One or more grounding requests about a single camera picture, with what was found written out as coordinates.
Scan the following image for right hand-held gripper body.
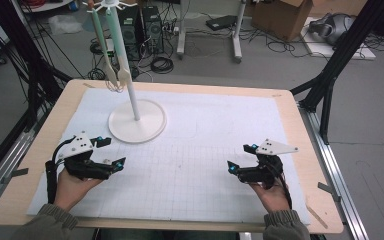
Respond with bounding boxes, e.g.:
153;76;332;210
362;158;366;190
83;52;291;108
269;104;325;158
237;138;300;190

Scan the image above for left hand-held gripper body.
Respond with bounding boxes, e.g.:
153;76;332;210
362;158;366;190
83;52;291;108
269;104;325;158
57;131;115;182

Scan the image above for white hook stand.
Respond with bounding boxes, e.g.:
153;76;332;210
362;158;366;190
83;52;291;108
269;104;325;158
82;0;168;145

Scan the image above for beige spatula with green handle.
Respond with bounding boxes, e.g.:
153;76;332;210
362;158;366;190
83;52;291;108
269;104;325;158
89;8;121;87

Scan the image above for pastry brush with green handle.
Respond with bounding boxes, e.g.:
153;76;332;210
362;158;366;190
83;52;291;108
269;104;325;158
105;6;133;86

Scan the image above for wire whisk with brown handle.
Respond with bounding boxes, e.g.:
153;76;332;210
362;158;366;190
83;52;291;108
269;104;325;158
87;1;127;93

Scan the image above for person's left hand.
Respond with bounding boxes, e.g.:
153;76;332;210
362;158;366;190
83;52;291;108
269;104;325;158
53;169;104;213

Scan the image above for person's right hand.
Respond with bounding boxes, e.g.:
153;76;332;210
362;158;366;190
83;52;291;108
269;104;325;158
249;181;291;214

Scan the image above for grey metal clamp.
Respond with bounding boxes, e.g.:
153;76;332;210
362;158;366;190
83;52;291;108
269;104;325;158
317;181;343;203
1;167;30;185

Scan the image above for white grid mat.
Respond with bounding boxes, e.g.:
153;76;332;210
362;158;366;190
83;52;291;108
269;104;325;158
26;87;312;226

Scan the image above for person's dark trousers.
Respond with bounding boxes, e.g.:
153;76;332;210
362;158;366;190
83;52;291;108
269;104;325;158
94;228;239;240

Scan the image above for black computer tower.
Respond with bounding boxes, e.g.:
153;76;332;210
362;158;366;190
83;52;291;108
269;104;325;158
118;6;144;62
142;5;165;54

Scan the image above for clear plastic bag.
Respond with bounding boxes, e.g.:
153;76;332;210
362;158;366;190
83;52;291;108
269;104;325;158
48;14;84;36

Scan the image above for white floor board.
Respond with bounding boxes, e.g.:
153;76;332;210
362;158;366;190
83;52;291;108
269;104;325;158
301;16;378;61

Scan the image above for black flat device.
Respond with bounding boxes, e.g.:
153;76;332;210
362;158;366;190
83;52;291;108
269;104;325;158
205;14;238;32

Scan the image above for cardboard box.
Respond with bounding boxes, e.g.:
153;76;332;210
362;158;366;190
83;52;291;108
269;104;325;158
250;0;314;43

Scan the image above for right hand-held gripper black cable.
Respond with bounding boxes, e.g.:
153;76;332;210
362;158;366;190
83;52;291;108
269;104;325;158
273;166;294;210

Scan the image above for hand-held gripper black cable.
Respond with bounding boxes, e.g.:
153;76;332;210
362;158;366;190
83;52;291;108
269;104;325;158
44;138;76;204
273;166;294;210

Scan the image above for left hand-held gripper black cable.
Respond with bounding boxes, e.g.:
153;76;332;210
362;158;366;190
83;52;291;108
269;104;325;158
44;138;76;204

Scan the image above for aluminium rail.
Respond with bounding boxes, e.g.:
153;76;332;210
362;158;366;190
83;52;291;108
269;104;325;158
0;109;48;218
298;103;371;240

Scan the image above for coiled black cable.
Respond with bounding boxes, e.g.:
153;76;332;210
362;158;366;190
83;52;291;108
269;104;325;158
150;56;175;75

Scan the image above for black metal frame post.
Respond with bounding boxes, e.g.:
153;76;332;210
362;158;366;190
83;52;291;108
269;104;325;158
289;0;384;145
0;0;73;129

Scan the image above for white rolling stand frame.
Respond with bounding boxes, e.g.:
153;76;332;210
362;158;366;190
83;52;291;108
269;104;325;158
175;0;248;64

